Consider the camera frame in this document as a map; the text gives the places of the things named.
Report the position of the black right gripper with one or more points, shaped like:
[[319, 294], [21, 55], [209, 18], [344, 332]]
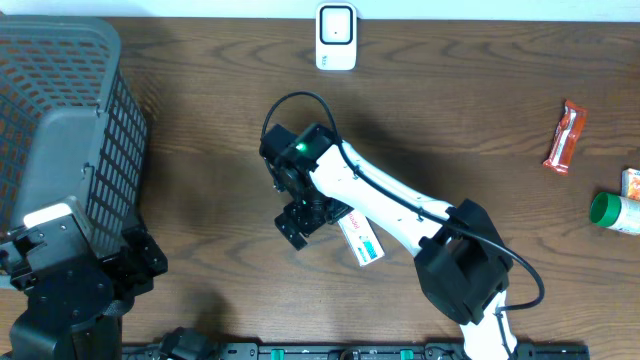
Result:
[[294, 212]]

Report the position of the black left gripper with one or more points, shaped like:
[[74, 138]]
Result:
[[135, 279]]

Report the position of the white Panadol box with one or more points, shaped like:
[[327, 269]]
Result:
[[361, 238]]

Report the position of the red Top chocolate bar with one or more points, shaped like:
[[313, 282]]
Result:
[[566, 136]]

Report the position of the green lid white bottle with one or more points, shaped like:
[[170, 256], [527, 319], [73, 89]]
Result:
[[615, 213]]

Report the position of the orange tissue pack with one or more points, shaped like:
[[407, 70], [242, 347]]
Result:
[[630, 184]]

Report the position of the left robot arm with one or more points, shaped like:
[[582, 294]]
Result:
[[76, 300]]

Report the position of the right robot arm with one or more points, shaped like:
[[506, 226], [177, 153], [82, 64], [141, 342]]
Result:
[[461, 262]]

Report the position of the white barcode scanner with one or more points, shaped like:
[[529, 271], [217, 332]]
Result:
[[336, 36]]

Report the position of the grey plastic basket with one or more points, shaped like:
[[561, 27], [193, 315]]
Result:
[[70, 130]]

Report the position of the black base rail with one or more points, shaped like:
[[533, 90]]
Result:
[[431, 351]]

